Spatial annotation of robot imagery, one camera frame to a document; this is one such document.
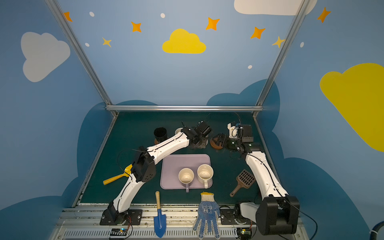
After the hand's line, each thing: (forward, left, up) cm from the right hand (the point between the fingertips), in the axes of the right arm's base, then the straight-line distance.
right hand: (219, 139), depth 82 cm
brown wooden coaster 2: (+8, 0, -19) cm, 21 cm away
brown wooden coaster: (+7, +41, -17) cm, 45 cm away
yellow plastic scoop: (-15, +55, -20) cm, 60 cm away
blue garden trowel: (-38, +29, -19) cm, 51 cm away
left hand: (+4, +10, -9) cm, 14 cm away
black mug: (+8, +36, -9) cm, 38 cm away
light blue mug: (+13, +26, -10) cm, 30 cm away
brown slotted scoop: (-15, -17, -19) cm, 29 cm away
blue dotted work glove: (-33, +5, -20) cm, 38 cm away
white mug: (-13, +7, -19) cm, 24 cm away
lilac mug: (-15, +18, -19) cm, 30 cm away
